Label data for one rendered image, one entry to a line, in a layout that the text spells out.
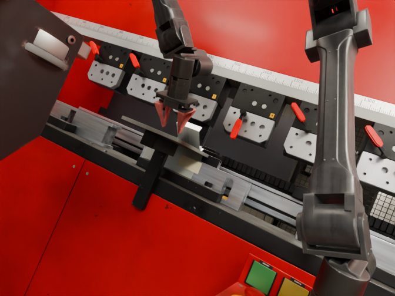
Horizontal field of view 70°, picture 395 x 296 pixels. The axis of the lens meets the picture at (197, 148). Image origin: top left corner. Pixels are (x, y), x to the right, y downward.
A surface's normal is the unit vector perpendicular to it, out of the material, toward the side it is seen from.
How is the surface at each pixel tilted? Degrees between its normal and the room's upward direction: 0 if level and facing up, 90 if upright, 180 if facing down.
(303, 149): 90
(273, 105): 90
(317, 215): 75
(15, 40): 90
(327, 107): 81
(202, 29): 90
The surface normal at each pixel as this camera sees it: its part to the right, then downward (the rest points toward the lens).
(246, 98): -0.31, -0.18
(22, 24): 0.83, 0.33
